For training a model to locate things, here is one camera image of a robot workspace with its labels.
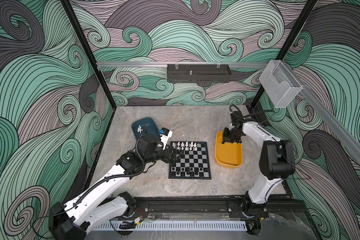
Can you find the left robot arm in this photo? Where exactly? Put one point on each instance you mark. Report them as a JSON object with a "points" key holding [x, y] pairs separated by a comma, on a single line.
{"points": [[75, 219]]}

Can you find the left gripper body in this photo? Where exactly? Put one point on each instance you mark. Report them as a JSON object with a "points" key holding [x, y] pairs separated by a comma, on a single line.
{"points": [[163, 155]]}

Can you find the teal plastic bin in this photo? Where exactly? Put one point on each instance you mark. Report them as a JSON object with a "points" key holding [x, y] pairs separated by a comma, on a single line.
{"points": [[146, 123]]}

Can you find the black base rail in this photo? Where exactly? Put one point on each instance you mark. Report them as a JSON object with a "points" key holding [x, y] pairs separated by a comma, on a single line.
{"points": [[238, 206]]}

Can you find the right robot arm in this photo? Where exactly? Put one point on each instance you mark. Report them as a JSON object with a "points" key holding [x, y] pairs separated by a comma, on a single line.
{"points": [[276, 158]]}

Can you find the white slotted cable duct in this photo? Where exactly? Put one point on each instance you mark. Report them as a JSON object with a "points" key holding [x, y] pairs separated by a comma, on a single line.
{"points": [[235, 226]]}

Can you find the clear plastic wall box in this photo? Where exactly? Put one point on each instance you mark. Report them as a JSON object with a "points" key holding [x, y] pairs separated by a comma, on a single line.
{"points": [[280, 83]]}

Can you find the yellow plastic tray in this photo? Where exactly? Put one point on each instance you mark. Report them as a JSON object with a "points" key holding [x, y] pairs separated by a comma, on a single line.
{"points": [[228, 155]]}

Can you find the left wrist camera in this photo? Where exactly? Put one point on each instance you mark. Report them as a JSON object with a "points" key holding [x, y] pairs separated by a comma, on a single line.
{"points": [[165, 134]]}

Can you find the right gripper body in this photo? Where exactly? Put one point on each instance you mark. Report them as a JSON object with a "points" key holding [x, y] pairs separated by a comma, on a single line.
{"points": [[231, 135]]}

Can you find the black white chessboard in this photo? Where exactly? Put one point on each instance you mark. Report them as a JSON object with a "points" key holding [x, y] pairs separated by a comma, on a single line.
{"points": [[194, 159]]}

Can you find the black chess pieces group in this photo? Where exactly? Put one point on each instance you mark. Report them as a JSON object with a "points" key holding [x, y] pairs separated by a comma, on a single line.
{"points": [[188, 172]]}

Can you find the white chess pieces group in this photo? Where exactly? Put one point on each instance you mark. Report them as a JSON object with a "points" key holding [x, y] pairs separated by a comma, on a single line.
{"points": [[187, 146]]}

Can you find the black perforated wall shelf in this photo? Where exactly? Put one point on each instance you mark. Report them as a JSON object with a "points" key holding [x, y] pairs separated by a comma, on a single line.
{"points": [[200, 74]]}

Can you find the aluminium wall rail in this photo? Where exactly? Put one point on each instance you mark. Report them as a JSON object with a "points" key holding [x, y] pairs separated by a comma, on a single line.
{"points": [[129, 64]]}

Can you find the white pieces in bin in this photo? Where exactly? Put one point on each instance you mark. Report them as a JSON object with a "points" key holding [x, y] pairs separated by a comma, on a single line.
{"points": [[140, 129]]}

